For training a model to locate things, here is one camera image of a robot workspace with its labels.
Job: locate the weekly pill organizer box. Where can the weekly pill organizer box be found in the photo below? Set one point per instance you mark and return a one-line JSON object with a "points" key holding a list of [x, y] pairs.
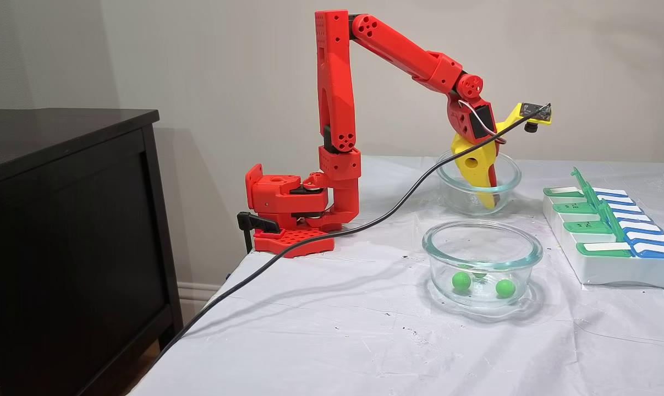
{"points": [[612, 269]]}

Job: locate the clear glass bowl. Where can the clear glass bowl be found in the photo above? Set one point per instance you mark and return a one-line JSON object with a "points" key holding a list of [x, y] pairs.
{"points": [[442, 258], [453, 198]]}

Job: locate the green pill ball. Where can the green pill ball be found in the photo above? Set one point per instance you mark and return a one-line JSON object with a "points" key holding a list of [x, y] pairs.
{"points": [[505, 287], [461, 281]]}

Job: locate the white tablecloth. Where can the white tablecloth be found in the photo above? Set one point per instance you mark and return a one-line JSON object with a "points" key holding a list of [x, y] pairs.
{"points": [[337, 341]]}

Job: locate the black table clamp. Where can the black table clamp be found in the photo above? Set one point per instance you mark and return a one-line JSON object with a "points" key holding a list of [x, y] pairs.
{"points": [[254, 221]]}

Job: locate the white baseboard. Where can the white baseboard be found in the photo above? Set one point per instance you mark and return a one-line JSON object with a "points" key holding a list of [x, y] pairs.
{"points": [[194, 294]]}

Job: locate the black wooden cabinet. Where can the black wooden cabinet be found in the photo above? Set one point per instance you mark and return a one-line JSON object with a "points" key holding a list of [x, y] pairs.
{"points": [[62, 247]]}

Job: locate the camera board on yellow mount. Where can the camera board on yellow mount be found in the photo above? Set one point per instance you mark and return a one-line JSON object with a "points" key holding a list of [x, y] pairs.
{"points": [[535, 110]]}

